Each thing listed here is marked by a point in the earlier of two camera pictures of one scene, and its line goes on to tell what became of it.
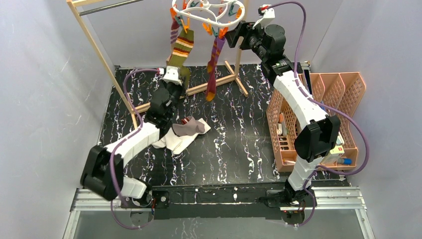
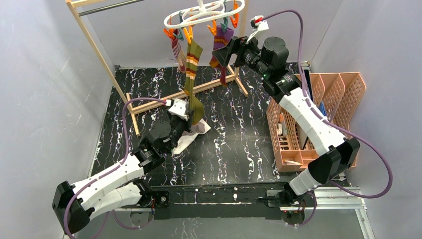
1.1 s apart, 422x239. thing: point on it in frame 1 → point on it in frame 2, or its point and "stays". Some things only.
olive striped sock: x=183 y=45 → x=196 y=108
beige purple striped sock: x=174 y=30 → x=178 y=54
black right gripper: x=242 y=35 → x=236 y=51
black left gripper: x=176 y=88 → x=182 y=120
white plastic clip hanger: x=206 y=3 → x=205 y=12
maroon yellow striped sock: x=218 y=43 → x=222 y=35
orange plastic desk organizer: x=338 y=93 stays
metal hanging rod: x=88 y=12 stays
